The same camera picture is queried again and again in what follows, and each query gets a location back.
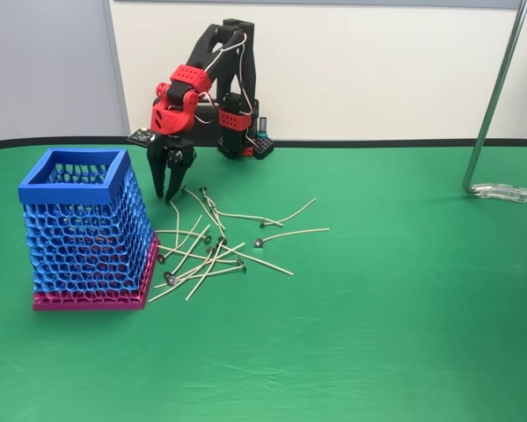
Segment chrome bent stand tube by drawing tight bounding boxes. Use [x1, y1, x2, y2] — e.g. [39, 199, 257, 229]
[462, 0, 527, 201]

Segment black perforated holder block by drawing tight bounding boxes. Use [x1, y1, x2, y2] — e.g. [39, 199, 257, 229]
[250, 135, 275, 160]

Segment green cloth with black rim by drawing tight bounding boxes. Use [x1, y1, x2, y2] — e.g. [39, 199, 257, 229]
[0, 137, 527, 422]

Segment clear plastic clamp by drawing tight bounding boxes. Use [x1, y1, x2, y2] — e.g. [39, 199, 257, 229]
[472, 182, 527, 204]

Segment black plastic tool case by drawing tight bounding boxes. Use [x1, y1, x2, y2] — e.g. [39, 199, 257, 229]
[191, 100, 223, 147]

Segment white red servo cable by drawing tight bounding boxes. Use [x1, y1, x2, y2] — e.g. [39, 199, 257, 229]
[194, 30, 249, 109]

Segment blue lattice box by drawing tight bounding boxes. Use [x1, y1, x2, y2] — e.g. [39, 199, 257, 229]
[18, 148, 161, 312]

